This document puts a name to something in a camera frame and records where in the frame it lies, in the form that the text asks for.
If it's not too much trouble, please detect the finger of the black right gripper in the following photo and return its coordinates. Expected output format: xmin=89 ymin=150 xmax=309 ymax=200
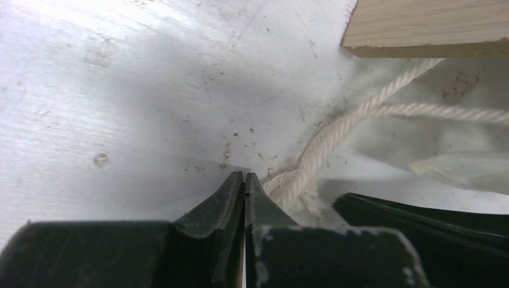
xmin=333 ymin=193 xmax=508 ymax=287

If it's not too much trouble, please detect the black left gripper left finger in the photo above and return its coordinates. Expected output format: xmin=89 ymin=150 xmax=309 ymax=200
xmin=1 ymin=172 xmax=244 ymax=287

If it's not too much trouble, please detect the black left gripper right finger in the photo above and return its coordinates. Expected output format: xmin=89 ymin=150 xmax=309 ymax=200
xmin=245 ymin=173 xmax=430 ymax=287

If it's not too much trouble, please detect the cream cushion tie string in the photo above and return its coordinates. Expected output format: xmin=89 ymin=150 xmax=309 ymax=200
xmin=262 ymin=58 xmax=509 ymax=217

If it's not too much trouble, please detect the orange patterned bed cushion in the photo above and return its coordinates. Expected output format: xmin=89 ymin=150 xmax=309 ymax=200
xmin=409 ymin=151 xmax=508 ymax=195

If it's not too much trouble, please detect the wooden pet bed frame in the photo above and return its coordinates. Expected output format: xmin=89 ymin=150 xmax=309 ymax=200
xmin=341 ymin=1 xmax=508 ymax=58

